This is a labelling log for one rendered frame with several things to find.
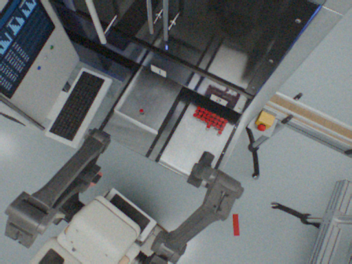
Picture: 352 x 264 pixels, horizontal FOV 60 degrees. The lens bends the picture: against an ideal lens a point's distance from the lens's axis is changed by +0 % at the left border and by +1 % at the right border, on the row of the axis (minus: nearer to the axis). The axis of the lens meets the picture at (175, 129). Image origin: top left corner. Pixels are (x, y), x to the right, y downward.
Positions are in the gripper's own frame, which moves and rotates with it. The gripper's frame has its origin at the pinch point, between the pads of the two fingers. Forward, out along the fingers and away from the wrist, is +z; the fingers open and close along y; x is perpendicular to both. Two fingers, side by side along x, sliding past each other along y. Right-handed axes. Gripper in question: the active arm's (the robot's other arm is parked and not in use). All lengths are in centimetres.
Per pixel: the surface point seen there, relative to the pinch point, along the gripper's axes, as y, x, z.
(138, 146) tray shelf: 0.9, 33.5, 2.3
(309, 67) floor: 151, -48, 88
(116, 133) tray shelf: 1.6, 47.2, 2.3
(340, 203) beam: 34, -86, 36
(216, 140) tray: 23.2, -1.2, 1.7
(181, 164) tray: 3.0, 9.5, 2.0
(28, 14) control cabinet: 19, 90, -47
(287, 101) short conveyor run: 59, -25, -4
